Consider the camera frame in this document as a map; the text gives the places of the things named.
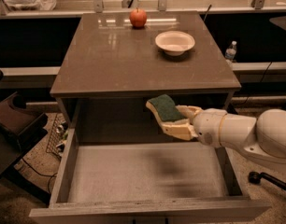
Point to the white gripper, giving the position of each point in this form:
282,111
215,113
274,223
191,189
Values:
208,125

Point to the green and yellow sponge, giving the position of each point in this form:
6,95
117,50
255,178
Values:
164,110

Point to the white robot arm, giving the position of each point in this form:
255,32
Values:
261,140

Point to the grey cabinet with glossy top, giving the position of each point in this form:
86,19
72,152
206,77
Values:
111,69

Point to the open grey top drawer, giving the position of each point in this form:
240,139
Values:
166,183

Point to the white bowl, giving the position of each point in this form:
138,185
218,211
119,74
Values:
174,43

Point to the clear plastic water bottle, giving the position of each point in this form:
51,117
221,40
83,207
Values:
230,52

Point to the black office chair base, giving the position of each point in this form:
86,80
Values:
255,178

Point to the red apple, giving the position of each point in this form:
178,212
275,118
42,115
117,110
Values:
138,17

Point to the dark brown chair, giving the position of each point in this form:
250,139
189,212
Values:
21,129

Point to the wire mesh basket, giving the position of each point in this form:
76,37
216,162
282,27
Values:
58,137

